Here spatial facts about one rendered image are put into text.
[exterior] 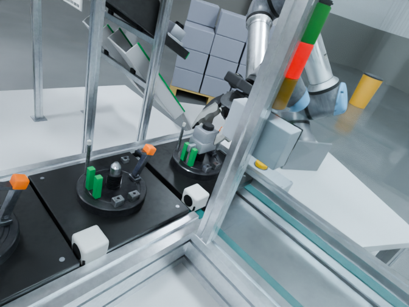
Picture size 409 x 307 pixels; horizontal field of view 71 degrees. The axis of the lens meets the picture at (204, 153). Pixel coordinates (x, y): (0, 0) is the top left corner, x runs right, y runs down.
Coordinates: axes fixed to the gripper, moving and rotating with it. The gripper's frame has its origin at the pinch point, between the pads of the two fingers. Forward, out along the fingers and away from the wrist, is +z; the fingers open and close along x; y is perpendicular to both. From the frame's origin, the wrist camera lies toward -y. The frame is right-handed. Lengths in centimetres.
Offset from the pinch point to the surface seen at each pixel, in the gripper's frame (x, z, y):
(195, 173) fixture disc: -4.7, 9.2, 3.6
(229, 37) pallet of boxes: 183, -162, 168
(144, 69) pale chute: 22.5, -1.7, -8.5
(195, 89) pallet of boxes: 199, -102, 212
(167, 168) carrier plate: 1.8, 12.9, 2.6
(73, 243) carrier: -8.9, 33.9, -17.2
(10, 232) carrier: -3.1, 38.5, -22.8
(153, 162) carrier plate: 5.4, 14.3, 1.4
